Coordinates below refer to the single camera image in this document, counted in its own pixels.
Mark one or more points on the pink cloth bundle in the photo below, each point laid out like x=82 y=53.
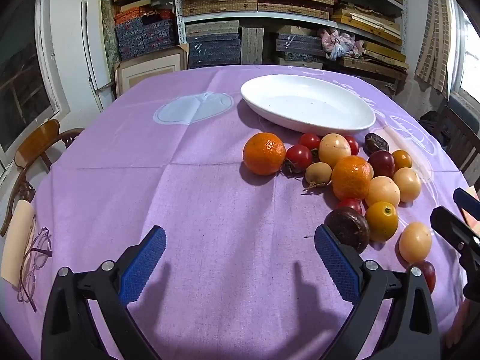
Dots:
x=339 y=43

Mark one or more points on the long woven straw box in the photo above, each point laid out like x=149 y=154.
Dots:
x=219 y=6

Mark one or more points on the green marbled board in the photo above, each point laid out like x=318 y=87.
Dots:
x=108 y=33

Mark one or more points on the dark wrinkled passion fruit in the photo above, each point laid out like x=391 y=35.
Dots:
x=376 y=143
x=348 y=227

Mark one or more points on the light wooden chair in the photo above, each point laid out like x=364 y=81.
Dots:
x=37 y=138

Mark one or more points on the person's right hand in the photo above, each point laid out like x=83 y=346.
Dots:
x=459 y=326

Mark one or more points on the pink frame eyeglasses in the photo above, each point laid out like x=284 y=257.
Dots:
x=37 y=242

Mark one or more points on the pale yellow round fruit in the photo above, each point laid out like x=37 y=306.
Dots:
x=382 y=191
x=335 y=150
x=407 y=184
x=415 y=242

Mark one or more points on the tan round fruit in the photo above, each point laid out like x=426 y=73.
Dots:
x=318 y=174

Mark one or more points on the dark wooden chair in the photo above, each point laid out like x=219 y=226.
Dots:
x=457 y=135

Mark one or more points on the orange mandarin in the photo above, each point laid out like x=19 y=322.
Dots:
x=264 y=153
x=351 y=177

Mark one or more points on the white metal shelf rack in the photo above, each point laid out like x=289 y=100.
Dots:
x=225 y=17

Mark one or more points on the stack of yellow flat boxes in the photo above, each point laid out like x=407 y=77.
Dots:
x=369 y=20

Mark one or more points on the white oval plate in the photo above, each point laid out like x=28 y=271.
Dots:
x=307 y=105

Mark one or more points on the red cherry tomato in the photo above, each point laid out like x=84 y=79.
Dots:
x=353 y=145
x=299 y=157
x=350 y=204
x=309 y=140

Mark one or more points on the dark cloth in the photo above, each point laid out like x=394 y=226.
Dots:
x=431 y=123

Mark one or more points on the bright window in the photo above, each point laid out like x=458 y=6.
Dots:
x=470 y=67

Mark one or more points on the dark red plum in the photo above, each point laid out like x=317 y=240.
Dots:
x=381 y=163
x=429 y=275

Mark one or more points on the yellow orange tomato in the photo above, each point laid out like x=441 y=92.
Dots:
x=381 y=220

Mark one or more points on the stack of blue floral boxes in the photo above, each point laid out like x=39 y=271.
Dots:
x=142 y=37

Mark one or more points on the beige framed picture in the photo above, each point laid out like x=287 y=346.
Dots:
x=150 y=71

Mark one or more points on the stack of grey blue boxes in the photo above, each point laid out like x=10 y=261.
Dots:
x=300 y=47

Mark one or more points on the beige checkered curtain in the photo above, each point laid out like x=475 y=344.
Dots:
x=435 y=37

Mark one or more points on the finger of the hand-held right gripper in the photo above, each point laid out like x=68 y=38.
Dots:
x=467 y=199
x=453 y=228

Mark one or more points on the white framed window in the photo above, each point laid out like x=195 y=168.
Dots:
x=18 y=75

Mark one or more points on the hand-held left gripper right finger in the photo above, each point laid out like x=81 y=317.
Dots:
x=337 y=266

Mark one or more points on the white board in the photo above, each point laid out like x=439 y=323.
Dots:
x=93 y=52

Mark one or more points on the upright woven box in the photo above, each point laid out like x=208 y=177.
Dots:
x=252 y=45

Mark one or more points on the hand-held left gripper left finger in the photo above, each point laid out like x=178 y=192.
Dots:
x=144 y=266

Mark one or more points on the purple printed tablecloth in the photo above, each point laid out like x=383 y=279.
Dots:
x=187 y=195

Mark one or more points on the stack of dark blue boxes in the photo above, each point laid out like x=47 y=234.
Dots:
x=213 y=50

